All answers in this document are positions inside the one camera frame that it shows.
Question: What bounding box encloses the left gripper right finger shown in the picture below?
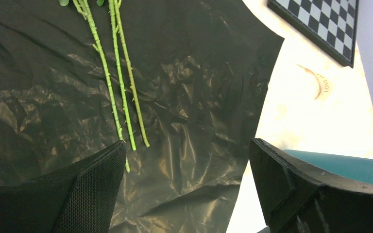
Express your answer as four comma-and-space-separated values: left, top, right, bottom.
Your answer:
249, 138, 373, 233

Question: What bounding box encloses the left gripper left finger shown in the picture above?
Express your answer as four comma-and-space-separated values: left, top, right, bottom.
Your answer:
0, 141, 126, 233

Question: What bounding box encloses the black wrapping sheet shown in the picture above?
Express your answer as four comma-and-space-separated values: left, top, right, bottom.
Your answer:
0, 0, 284, 233

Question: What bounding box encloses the pink flower stems bunch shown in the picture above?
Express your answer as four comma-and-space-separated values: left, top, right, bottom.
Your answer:
57, 0, 151, 174

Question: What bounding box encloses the teal ceramic vase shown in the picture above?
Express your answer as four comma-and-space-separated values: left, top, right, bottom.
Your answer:
284, 150, 373, 184

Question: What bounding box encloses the white ribbon strip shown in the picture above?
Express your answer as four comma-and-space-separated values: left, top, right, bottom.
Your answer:
297, 64, 332, 100

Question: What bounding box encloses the black white checkerboard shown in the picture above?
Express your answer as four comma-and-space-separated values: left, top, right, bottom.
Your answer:
267, 0, 359, 68

